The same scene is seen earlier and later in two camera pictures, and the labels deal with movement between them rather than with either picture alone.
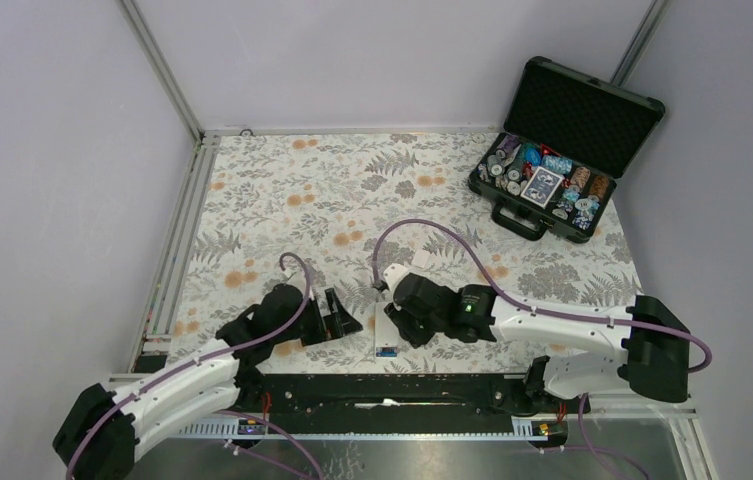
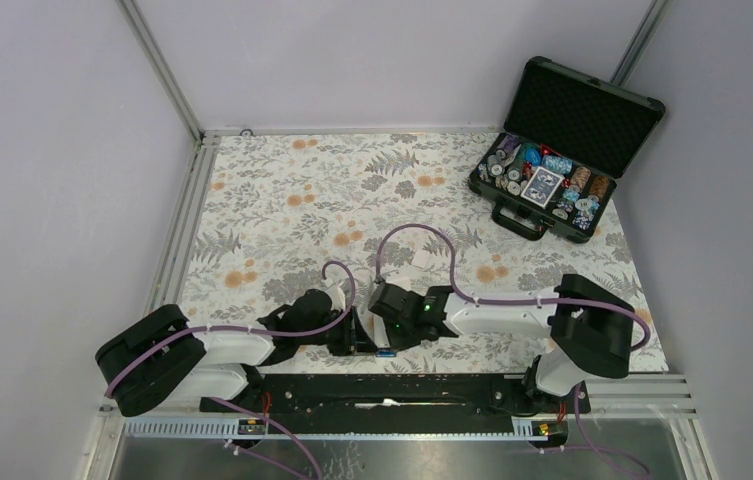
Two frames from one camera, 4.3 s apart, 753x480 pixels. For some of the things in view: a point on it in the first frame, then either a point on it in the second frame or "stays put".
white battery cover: x=420 y=258 stays put
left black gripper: x=344 y=323 to x=353 y=339
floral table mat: x=357 y=212 stays put
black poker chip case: x=567 y=138 stays put
